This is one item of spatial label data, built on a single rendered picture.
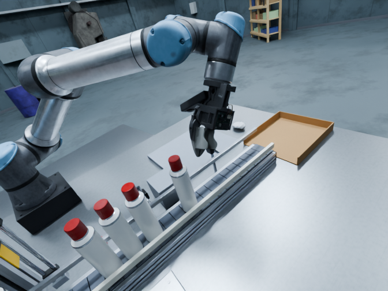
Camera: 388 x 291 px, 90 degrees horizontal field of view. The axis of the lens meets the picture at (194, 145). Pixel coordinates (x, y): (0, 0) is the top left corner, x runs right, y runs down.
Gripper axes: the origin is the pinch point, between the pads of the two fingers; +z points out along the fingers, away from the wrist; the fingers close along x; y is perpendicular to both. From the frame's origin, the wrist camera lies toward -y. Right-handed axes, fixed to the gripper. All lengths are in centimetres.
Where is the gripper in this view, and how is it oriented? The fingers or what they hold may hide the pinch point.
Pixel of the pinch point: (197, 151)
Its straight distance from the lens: 57.5
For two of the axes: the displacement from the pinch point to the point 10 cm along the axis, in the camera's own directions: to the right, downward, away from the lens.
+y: 6.2, 3.2, -7.2
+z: -1.9, 9.5, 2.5
